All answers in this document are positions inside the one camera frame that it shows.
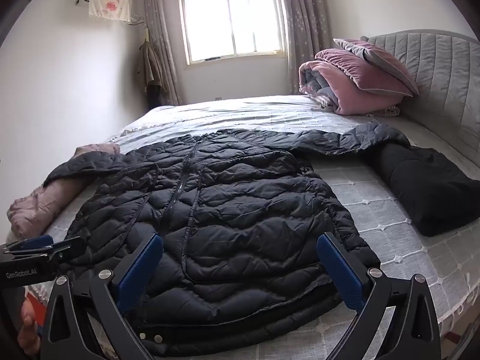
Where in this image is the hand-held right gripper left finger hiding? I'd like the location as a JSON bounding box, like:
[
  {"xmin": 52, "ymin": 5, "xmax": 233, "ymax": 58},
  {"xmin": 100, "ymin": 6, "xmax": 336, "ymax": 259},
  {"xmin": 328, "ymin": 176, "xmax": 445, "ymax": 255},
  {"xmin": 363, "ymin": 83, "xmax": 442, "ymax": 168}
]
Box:
[{"xmin": 39, "ymin": 232, "xmax": 166, "ymax": 360}]

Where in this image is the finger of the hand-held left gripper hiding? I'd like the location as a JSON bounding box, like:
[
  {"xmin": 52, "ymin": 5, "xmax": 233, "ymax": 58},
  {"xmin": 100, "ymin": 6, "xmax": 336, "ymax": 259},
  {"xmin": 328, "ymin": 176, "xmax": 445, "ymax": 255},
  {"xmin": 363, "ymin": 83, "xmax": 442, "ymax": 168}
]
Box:
[
  {"xmin": 45, "ymin": 236, "xmax": 86, "ymax": 267},
  {"xmin": 7, "ymin": 234, "xmax": 54, "ymax": 253}
]

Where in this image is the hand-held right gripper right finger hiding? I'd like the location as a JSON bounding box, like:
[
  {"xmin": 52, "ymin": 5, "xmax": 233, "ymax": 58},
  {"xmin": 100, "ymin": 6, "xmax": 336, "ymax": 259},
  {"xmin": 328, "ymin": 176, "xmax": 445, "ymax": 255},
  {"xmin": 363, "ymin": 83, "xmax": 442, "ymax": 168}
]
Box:
[{"xmin": 316, "ymin": 232, "xmax": 442, "ymax": 360}]

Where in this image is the black puffer jacket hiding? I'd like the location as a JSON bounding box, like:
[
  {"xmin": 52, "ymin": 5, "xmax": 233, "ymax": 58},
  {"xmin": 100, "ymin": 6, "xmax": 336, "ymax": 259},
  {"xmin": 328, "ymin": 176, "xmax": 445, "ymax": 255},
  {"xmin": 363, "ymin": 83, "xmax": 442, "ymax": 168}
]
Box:
[{"xmin": 42, "ymin": 122, "xmax": 411, "ymax": 358}]

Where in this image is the person's left hand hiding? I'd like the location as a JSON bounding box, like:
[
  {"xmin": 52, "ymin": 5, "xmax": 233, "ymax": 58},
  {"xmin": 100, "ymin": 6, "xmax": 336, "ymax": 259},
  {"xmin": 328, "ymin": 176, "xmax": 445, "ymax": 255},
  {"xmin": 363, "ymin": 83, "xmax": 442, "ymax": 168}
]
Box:
[{"xmin": 19, "ymin": 297, "xmax": 43, "ymax": 358}]

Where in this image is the pink puffer garment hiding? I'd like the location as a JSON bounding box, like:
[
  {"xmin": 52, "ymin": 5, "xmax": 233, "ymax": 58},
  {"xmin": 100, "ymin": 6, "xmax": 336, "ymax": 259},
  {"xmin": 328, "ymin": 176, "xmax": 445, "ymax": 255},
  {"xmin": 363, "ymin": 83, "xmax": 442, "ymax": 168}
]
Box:
[{"xmin": 7, "ymin": 143, "xmax": 121, "ymax": 238}]

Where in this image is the black folded garment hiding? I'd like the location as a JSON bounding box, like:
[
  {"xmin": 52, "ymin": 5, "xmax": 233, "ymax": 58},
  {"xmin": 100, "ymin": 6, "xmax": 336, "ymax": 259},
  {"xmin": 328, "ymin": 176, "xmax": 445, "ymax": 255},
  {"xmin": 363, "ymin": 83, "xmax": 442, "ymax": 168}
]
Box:
[{"xmin": 360, "ymin": 143, "xmax": 480, "ymax": 238}]

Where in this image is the striped folded cloth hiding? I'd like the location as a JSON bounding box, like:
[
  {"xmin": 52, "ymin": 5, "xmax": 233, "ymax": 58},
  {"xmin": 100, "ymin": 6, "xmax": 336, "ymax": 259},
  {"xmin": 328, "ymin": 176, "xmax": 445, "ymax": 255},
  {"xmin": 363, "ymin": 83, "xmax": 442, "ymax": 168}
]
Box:
[{"xmin": 313, "ymin": 95, "xmax": 402, "ymax": 118}]

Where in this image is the pink folded quilt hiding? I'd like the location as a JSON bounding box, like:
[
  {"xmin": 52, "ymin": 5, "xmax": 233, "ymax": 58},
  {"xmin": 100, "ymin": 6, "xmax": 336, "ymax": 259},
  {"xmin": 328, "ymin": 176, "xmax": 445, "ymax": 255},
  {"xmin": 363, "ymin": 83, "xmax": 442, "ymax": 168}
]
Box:
[{"xmin": 299, "ymin": 49, "xmax": 413, "ymax": 116}]

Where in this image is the hanging brown coat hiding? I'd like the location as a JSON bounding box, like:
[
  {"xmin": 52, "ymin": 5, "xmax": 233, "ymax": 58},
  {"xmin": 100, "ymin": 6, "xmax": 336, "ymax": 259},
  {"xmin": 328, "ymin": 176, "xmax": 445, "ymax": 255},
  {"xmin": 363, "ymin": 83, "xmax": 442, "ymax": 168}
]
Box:
[{"xmin": 136, "ymin": 41, "xmax": 166, "ymax": 109}]

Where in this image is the pink and grey pillow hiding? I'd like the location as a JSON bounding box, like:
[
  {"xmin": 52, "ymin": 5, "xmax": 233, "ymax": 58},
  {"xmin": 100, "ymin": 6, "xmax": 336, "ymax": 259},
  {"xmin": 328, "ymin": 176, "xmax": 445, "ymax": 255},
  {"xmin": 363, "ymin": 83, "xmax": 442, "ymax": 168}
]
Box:
[{"xmin": 333, "ymin": 37, "xmax": 420, "ymax": 96}]

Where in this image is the grey quilted bed headboard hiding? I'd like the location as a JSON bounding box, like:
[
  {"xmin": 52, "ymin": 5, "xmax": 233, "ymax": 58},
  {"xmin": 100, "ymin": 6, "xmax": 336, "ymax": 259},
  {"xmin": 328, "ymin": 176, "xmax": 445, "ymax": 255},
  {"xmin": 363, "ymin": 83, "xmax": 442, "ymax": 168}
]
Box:
[{"xmin": 362, "ymin": 30, "xmax": 480, "ymax": 166}]

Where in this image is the grey patterned curtain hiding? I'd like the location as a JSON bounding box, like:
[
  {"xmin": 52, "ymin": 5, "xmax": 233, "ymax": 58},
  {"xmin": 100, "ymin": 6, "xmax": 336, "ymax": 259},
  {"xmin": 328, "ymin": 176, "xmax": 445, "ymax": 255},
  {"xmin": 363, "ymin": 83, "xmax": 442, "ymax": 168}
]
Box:
[
  {"xmin": 279, "ymin": 0, "xmax": 332, "ymax": 96},
  {"xmin": 142, "ymin": 0, "xmax": 182, "ymax": 106}
]

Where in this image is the window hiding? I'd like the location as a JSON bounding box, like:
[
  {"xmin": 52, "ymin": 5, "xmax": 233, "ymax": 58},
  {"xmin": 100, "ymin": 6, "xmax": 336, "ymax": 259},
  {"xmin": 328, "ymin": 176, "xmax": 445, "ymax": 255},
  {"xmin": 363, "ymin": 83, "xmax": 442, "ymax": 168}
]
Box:
[{"xmin": 179, "ymin": 0, "xmax": 287, "ymax": 65}]

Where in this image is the wall air conditioner with cover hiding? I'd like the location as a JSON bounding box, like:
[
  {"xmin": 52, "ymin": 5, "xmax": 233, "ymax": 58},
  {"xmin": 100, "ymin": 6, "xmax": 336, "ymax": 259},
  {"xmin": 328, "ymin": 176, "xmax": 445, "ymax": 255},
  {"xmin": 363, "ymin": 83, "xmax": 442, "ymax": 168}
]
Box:
[{"xmin": 88, "ymin": 0, "xmax": 133, "ymax": 22}]

